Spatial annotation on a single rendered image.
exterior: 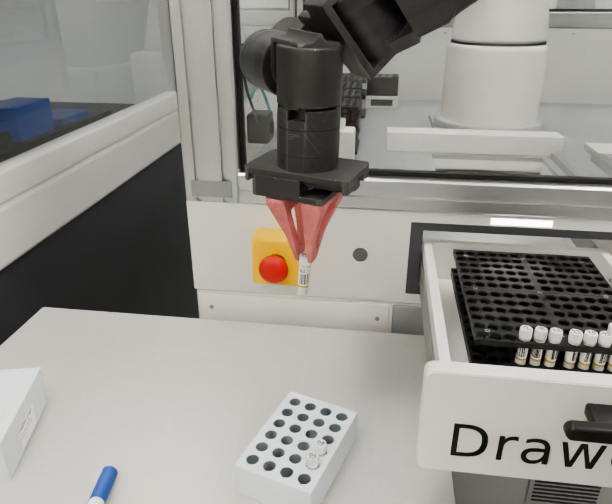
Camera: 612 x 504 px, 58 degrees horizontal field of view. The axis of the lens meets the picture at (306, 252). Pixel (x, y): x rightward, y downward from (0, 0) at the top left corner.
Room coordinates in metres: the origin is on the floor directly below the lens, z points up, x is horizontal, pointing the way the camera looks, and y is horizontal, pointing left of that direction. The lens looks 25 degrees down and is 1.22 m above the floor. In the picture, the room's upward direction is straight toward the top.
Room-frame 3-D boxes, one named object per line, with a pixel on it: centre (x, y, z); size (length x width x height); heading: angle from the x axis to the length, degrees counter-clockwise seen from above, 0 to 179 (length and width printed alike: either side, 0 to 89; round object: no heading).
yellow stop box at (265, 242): (0.72, 0.04, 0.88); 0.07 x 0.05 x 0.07; 82
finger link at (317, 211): (0.51, 0.01, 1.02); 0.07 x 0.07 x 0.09; 67
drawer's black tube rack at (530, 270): (0.57, -0.27, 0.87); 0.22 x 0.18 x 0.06; 172
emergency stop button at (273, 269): (0.69, 0.04, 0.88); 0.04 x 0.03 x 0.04; 82
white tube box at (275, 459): (0.45, 0.01, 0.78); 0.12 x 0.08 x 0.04; 155
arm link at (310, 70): (0.51, 0.00, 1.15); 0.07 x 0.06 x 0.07; 26
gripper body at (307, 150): (0.50, 0.00, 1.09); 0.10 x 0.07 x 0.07; 67
